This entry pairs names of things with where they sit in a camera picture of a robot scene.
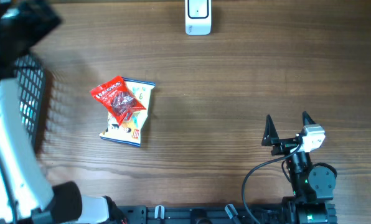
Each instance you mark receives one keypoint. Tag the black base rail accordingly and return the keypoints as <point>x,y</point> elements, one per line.
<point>229,214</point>

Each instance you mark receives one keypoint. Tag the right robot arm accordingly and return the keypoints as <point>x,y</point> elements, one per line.
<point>312,184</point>

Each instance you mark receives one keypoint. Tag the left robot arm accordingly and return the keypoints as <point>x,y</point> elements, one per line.
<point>26,196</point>

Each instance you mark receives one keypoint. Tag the red snack bag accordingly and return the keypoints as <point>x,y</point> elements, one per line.
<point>116,97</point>

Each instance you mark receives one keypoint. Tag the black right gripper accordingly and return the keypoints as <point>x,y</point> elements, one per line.
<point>271,137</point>

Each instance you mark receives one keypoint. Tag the white barcode scanner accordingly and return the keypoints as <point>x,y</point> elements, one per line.
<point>198,17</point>

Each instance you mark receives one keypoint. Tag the dark grey mesh basket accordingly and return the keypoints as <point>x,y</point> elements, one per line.
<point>31,79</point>

